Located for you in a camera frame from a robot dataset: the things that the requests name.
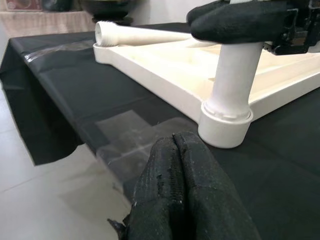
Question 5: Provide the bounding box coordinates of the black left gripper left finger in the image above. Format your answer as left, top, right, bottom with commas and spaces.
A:
127, 136, 187, 240

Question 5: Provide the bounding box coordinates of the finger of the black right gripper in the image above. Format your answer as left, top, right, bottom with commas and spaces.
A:
191, 2, 288, 45
186, 0, 231, 23

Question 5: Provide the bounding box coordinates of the dark bag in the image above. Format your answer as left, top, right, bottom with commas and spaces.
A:
42, 0, 75, 12

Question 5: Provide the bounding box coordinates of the clear tape patch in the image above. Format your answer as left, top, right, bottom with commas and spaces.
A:
23, 41, 97, 63
96, 109, 201, 181

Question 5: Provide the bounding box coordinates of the black round stool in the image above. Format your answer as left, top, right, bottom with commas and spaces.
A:
91, 16, 135, 26

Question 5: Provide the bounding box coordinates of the black wok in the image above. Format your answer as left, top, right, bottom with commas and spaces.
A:
79, 0, 137, 18

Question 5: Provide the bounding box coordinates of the black tablecloth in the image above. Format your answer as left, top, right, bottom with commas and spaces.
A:
0, 22, 320, 240

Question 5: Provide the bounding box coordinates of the red printed box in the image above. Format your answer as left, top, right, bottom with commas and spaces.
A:
4, 0, 45, 11

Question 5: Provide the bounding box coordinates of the white plastic table top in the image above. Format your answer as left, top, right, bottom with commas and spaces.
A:
92, 37, 320, 150

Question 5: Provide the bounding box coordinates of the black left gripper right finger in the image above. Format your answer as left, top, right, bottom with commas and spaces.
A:
173, 131, 262, 240

